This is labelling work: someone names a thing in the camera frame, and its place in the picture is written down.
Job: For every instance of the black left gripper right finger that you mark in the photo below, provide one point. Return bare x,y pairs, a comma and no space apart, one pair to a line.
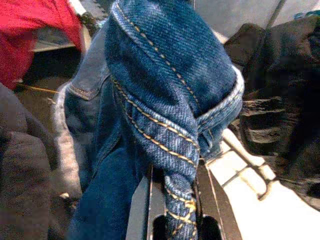
220,210

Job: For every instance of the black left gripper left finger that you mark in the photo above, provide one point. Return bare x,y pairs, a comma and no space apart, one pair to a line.
140,212

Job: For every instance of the blue denim jacket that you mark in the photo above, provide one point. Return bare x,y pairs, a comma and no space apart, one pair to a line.
155,75

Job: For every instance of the blue plastic hanger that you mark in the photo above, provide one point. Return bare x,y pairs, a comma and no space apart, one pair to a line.
307,14

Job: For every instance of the navy blue garment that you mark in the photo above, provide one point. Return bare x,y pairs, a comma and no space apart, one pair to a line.
25,162

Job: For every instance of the black collared jacket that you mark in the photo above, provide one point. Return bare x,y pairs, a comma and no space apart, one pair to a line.
287,87

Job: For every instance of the red sweater with yellow star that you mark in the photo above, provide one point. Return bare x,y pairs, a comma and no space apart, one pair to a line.
25,30

